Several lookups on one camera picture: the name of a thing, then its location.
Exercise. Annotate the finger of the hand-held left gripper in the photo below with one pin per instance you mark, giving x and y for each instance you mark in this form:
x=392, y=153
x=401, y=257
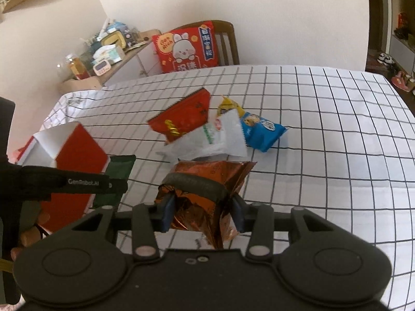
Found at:
x=118, y=188

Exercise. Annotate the green snack packet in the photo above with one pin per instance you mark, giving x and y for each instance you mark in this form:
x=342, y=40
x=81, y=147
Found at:
x=121, y=168

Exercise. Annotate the white snack packet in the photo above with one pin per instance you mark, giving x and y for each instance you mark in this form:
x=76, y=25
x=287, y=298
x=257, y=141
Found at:
x=210, y=139

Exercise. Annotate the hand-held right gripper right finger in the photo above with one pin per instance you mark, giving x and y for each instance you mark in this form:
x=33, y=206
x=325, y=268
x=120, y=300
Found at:
x=239, y=215

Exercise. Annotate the white and green box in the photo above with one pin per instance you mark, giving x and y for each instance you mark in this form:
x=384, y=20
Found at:
x=108, y=54

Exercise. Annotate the cardboard box with clutter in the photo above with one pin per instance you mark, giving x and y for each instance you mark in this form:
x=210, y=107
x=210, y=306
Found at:
x=129, y=68

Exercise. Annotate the red snack packet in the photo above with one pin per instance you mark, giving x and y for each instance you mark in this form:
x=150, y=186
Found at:
x=181, y=116

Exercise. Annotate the red cardboard box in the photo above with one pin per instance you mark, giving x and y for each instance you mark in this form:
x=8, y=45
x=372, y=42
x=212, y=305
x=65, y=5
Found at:
x=76, y=155

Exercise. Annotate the red rabbit print bag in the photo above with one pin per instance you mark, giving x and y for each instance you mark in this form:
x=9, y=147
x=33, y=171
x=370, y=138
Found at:
x=184, y=48

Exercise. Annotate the brown door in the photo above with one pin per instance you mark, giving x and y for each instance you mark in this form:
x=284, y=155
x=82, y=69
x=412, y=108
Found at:
x=377, y=16

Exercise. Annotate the yellow snack packet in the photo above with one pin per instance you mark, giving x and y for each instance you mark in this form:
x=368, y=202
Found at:
x=227, y=106

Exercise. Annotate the person's left hand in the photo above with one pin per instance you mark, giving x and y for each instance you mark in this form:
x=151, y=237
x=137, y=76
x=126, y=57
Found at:
x=32, y=233

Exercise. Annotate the glass jar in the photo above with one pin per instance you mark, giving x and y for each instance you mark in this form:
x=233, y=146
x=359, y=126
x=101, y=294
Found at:
x=64, y=66

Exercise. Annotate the orange drink bottle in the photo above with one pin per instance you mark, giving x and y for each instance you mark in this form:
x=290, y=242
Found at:
x=77, y=68

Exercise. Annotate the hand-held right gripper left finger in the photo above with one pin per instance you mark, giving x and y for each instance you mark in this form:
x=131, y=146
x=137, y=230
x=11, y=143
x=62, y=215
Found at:
x=167, y=215

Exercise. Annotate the blue snack packet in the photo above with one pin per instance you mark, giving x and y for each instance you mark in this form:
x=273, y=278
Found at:
x=262, y=132

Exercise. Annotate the pink slippers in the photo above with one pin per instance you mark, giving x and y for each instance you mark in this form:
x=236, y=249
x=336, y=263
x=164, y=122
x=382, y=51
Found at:
x=402, y=81

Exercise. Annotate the copper foil snack packet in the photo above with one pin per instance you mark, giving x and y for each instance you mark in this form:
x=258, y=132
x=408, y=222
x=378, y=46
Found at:
x=201, y=213

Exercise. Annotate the black and white sneaker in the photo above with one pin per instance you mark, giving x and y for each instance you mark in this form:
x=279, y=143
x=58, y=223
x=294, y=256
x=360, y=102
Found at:
x=385, y=59

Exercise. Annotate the white kitchen timer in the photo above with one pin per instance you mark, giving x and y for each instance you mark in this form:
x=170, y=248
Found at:
x=98, y=68

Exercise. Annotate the wooden chair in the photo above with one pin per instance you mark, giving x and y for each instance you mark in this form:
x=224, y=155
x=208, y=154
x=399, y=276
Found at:
x=227, y=42

